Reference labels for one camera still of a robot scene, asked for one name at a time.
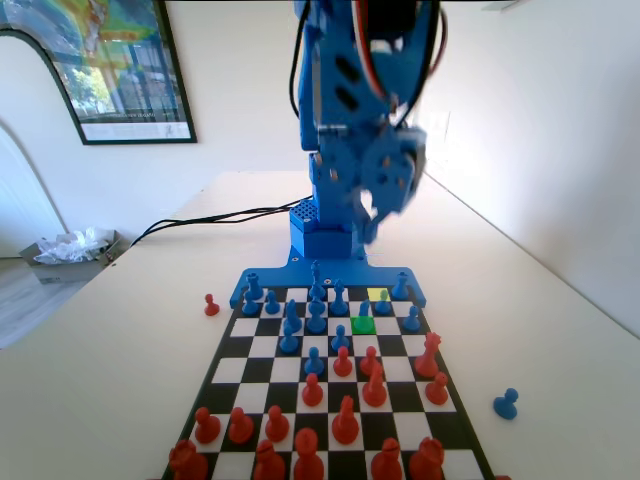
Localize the red chess bishop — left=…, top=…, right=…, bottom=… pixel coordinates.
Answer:
left=252, top=439, right=287, bottom=480
left=370, top=438, right=405, bottom=480

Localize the black white chessboard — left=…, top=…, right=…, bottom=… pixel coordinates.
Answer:
left=158, top=285, right=497, bottom=480

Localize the black framed poster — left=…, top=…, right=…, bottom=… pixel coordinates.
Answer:
left=0, top=0, right=199, bottom=147

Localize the clear plastic wrap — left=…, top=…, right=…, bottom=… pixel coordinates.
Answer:
left=33, top=227, right=112, bottom=265

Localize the cardboard box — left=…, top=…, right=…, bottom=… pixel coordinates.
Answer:
left=19, top=228, right=132, bottom=286

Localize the white wall socket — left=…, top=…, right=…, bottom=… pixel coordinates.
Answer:
left=433, top=112, right=451, bottom=147

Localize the black power cable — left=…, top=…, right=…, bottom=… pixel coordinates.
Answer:
left=142, top=209, right=294, bottom=236
left=130, top=199, right=307, bottom=246

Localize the red white servo wire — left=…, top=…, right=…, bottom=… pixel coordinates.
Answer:
left=352, top=0, right=401, bottom=119

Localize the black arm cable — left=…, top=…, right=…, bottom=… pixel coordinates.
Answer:
left=288, top=0, right=447, bottom=126

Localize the blue base plate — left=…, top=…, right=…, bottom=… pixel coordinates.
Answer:
left=228, top=257, right=428, bottom=310

